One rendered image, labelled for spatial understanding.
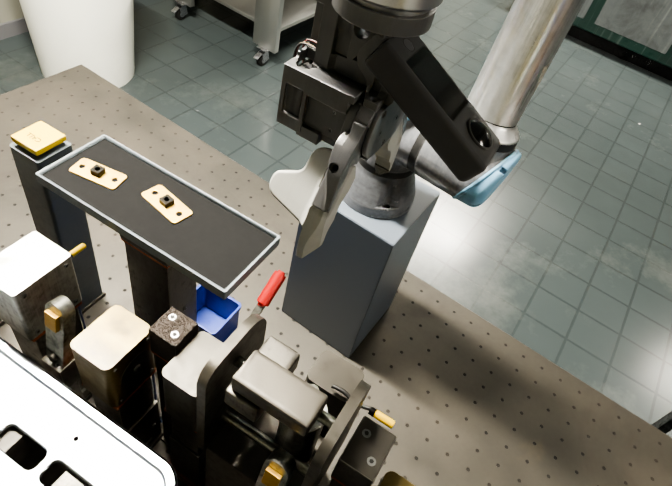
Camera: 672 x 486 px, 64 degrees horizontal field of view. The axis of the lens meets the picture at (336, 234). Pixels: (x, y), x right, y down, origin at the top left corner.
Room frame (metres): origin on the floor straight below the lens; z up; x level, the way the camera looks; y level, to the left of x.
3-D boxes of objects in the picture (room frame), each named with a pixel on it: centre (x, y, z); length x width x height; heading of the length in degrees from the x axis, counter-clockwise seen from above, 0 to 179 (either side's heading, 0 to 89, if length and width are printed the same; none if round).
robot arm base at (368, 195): (0.81, -0.05, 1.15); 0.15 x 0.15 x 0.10
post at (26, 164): (0.65, 0.52, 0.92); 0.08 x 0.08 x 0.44; 71
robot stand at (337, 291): (0.81, -0.05, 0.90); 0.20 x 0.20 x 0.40; 67
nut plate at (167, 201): (0.57, 0.27, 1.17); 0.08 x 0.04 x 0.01; 60
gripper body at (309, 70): (0.37, 0.02, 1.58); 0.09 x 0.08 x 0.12; 70
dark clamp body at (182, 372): (0.38, 0.13, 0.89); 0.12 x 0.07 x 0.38; 161
